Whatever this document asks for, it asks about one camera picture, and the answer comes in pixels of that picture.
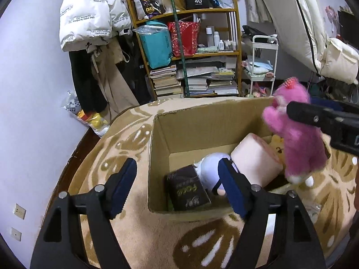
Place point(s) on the green pole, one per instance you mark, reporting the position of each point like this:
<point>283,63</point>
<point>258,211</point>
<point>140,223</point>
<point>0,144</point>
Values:
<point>181,50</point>

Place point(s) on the black monitor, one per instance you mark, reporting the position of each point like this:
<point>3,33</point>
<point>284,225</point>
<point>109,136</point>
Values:
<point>349,25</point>

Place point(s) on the cardboard box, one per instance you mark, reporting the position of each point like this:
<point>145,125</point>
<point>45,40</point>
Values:
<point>190,129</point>

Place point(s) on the black tissue packet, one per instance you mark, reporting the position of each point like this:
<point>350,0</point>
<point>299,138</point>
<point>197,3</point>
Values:
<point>185,190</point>

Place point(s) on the plastic bag of toys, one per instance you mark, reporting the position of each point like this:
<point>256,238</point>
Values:
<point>84,115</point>

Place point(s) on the pink plush toy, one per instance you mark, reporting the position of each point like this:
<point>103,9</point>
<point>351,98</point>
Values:
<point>297,151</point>

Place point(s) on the wooden shelf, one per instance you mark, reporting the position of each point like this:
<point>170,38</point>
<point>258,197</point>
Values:
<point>185,11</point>

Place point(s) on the dark wooden bed frame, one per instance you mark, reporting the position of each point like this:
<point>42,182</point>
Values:
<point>78,157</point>

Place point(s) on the pile of books and papers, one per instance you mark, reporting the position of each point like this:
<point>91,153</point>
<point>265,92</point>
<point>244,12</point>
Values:
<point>213,81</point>

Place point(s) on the white and purple plush toy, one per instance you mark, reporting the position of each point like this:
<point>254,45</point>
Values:
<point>210,168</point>

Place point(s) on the white puffer jacket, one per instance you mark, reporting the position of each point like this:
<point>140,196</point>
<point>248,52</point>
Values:
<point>87,14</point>

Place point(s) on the yellow plush dog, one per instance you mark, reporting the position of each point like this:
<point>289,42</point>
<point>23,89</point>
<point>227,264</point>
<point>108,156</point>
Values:
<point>277,145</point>

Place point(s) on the white trolley cart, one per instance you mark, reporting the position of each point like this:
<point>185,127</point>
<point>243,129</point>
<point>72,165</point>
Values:
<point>263,37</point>

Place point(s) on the pink square cushion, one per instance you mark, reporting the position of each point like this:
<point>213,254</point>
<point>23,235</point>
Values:
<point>252,157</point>

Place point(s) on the pink fan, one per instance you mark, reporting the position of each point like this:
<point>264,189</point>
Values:
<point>331,14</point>

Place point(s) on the red patterned bag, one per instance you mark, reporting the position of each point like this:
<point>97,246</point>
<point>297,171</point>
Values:
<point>190,39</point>

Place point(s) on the teal bag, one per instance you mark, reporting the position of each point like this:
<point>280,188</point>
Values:
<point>157,47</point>

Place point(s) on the black item on trolley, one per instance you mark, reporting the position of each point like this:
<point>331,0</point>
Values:
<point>252,31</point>

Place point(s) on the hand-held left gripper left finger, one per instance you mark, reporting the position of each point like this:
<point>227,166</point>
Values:
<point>123,190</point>

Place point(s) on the group of cosmetic bottles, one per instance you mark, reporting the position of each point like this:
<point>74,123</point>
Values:
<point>217,40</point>

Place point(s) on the stack of books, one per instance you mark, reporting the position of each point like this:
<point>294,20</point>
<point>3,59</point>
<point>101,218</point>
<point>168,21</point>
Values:
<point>165,81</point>

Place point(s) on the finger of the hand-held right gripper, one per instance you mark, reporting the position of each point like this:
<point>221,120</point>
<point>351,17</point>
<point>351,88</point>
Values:
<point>308,115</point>
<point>326,103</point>

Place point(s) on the black hanging bag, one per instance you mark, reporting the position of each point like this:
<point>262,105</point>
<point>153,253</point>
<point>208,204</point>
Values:
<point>140,72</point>

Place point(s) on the beige hanging coat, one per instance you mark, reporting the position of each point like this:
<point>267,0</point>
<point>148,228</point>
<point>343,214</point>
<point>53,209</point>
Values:
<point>115,78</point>

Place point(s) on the wall socket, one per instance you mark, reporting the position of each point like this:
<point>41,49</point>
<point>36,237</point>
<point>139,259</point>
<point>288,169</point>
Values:
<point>16,234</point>
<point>19,211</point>

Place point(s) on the blue and white cloth pack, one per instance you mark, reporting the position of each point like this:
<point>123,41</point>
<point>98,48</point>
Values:
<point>258,67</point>

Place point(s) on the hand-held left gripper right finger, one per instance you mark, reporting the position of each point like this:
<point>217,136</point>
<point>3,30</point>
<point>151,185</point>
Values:
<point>228,187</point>

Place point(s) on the black hanging coat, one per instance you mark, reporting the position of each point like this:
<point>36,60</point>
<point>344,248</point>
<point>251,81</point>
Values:
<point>84,84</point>

